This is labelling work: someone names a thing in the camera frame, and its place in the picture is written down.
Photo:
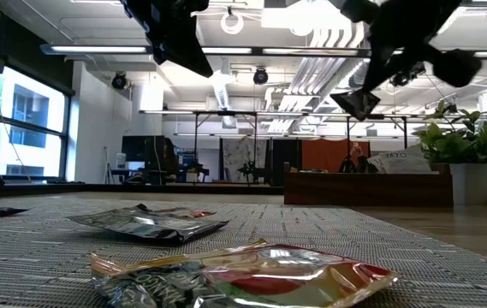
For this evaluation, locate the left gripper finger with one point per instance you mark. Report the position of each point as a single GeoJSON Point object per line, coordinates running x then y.
{"type": "Point", "coordinates": [179, 43]}

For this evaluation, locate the grey woven placemat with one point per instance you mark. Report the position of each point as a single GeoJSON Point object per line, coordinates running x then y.
{"type": "Point", "coordinates": [33, 265]}

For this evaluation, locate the wooden three-compartment tea box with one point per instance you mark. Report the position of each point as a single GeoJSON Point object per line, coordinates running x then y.
{"type": "Point", "coordinates": [354, 190]}

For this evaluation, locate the black round ceiling spotlight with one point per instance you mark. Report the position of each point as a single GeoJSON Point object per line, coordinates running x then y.
{"type": "Point", "coordinates": [260, 76]}
{"type": "Point", "coordinates": [119, 81]}

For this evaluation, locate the orange partition panel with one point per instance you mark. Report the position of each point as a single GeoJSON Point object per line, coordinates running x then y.
{"type": "Point", "coordinates": [324, 154]}

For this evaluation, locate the black computer monitor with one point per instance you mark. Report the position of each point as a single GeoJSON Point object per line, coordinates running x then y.
{"type": "Point", "coordinates": [142, 148]}

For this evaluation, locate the large office window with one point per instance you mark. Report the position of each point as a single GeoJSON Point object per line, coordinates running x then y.
{"type": "Point", "coordinates": [33, 158]}

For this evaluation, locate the mango tea packet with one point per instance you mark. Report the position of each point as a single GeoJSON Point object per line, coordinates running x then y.
{"type": "Point", "coordinates": [191, 212]}
{"type": "Point", "coordinates": [269, 278]}

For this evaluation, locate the white patterned curtain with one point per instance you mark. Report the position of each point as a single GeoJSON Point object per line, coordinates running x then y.
{"type": "Point", "coordinates": [236, 154]}

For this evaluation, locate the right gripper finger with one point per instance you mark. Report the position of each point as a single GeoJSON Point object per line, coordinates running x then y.
{"type": "Point", "coordinates": [384, 60]}
{"type": "Point", "coordinates": [373, 57]}

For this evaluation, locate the green plant in white pot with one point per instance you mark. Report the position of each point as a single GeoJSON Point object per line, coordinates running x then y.
{"type": "Point", "coordinates": [470, 184]}

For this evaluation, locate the black background frame stand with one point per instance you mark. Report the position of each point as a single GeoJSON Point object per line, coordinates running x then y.
{"type": "Point", "coordinates": [226, 113]}

